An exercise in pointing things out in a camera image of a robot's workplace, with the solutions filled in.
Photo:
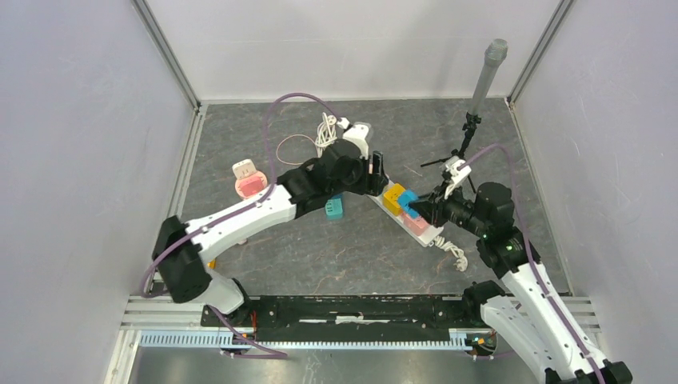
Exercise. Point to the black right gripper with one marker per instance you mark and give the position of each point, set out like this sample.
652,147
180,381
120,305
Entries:
432,209

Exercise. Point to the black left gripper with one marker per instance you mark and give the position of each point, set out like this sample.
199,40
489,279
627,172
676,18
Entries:
373,183

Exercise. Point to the pink cube socket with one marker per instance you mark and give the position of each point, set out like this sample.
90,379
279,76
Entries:
417,226

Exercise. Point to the light blue adapter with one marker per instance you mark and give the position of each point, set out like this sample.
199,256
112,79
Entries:
405,199

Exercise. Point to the yellow cube socket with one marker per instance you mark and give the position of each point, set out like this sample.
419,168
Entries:
390,199

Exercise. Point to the teal power strip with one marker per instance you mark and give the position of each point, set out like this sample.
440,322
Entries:
334,208

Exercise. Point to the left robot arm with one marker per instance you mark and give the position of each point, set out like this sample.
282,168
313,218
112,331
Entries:
184,250

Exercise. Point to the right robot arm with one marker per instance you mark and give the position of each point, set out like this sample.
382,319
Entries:
523,308

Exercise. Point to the white power strip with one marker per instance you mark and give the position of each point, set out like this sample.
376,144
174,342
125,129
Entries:
427,239

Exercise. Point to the black tripod stand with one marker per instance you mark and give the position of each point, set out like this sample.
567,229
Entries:
470,127

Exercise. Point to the pink round charging base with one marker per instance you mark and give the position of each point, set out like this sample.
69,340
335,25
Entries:
251,185

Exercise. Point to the grey microphone tube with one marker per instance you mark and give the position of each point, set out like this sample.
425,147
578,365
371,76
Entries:
494,56

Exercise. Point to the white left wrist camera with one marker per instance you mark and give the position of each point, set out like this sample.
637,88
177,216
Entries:
358,133

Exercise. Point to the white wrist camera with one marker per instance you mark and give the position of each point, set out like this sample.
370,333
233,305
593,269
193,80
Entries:
358,133
456,171

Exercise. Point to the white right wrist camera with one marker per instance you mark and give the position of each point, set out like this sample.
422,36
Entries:
456,171

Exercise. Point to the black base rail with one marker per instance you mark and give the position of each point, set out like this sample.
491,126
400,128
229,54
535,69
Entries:
355,318

